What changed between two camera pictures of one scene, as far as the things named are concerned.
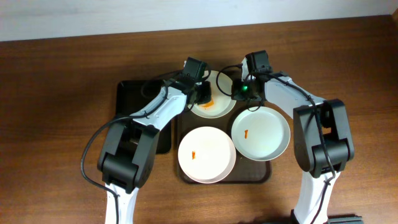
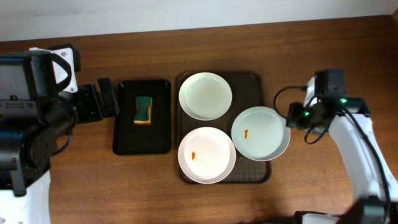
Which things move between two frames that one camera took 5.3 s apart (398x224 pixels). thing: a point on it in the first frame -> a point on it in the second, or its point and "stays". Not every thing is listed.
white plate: x=207 y=154 stays
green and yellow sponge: x=208 y=104 -> x=143 y=114
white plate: x=261 y=135 stays
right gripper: x=237 y=92 -> x=294 y=116
